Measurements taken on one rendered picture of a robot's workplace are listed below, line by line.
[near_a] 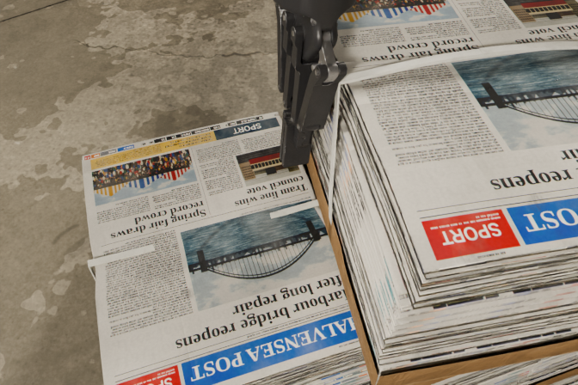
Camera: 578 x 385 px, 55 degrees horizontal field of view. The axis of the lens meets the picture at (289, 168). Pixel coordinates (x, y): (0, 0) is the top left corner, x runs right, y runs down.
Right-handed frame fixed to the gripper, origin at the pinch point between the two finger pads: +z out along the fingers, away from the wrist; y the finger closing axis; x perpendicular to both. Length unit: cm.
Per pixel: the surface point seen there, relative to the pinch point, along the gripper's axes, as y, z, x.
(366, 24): 2.5, -11.4, -7.2
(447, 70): -6.3, -11.5, -11.3
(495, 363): -25.3, 9.3, -12.5
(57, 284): 57, 99, 43
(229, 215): 1.8, 13.1, 7.0
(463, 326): -24.1, 1.1, -6.7
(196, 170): 10.2, 13.1, 9.4
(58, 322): 45, 99, 44
